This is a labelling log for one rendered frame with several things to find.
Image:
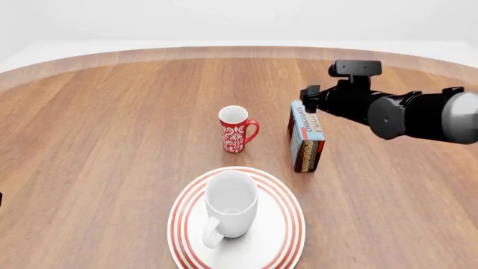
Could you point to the white plate with red rings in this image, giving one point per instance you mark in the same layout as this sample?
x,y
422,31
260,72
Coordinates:
x,y
276,224

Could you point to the white ceramic mug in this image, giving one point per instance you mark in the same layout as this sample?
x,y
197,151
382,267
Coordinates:
x,y
239,221

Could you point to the red mug with white pattern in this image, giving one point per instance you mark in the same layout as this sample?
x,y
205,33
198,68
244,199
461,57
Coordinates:
x,y
232,137

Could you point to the chocolate pudding box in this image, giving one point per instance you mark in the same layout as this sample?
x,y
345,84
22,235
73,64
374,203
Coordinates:
x,y
304,151

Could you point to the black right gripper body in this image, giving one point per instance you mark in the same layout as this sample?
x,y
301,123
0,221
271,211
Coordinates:
x,y
311,96

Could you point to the black and grey right robot arm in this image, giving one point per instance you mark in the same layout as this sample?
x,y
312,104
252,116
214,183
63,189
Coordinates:
x,y
418,115

